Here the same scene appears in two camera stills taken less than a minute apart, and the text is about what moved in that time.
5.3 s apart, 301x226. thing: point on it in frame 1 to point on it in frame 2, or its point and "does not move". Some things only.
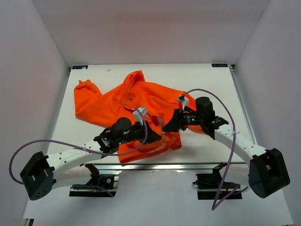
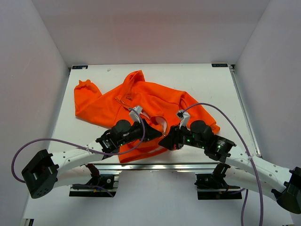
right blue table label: (219, 65) does not move
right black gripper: (177, 122) to (173, 138)
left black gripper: (152, 136) does not move
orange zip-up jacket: (160, 101) does not move
